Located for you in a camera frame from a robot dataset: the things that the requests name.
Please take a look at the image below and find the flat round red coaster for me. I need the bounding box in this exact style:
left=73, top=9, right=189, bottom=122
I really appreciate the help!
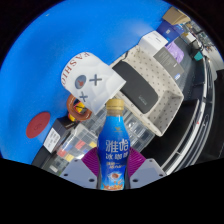
left=25, top=111, right=52, bottom=139

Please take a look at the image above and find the white dotted fabric tray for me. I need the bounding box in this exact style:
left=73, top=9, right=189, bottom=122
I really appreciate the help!
left=109, top=44, right=185, bottom=138

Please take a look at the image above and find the black box with white label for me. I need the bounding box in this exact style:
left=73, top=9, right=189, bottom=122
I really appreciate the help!
left=42, top=116, right=73, bottom=154

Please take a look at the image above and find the blue drink bottle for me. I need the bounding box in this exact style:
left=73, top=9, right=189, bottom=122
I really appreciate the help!
left=97, top=98, right=131, bottom=192

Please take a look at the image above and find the flat black device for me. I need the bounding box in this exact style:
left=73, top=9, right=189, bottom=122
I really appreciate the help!
left=112, top=60, right=159, bottom=115

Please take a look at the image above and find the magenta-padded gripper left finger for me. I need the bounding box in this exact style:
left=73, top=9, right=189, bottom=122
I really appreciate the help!
left=60, top=146, right=102, bottom=190

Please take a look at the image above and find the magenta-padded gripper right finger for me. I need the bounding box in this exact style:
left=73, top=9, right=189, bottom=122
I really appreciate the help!
left=128, top=146, right=168, bottom=190

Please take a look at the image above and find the clear box of coloured parts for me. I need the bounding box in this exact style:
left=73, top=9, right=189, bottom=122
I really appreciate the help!
left=54, top=124, right=99, bottom=164

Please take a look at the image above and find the white mug with brown handle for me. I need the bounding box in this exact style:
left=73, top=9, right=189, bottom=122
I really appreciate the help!
left=60, top=51, right=127, bottom=122

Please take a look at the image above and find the brown cardboard box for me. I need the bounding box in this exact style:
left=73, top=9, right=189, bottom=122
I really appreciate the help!
left=162, top=6, right=192, bottom=26

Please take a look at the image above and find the dark grey box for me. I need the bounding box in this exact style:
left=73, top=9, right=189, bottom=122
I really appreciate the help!
left=153, top=46, right=186, bottom=81

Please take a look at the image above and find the dark blue box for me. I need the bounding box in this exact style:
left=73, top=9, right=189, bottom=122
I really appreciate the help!
left=156, top=19, right=184, bottom=43

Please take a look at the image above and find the purple bag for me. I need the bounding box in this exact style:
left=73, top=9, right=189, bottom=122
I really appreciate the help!
left=165, top=40, right=185, bottom=64

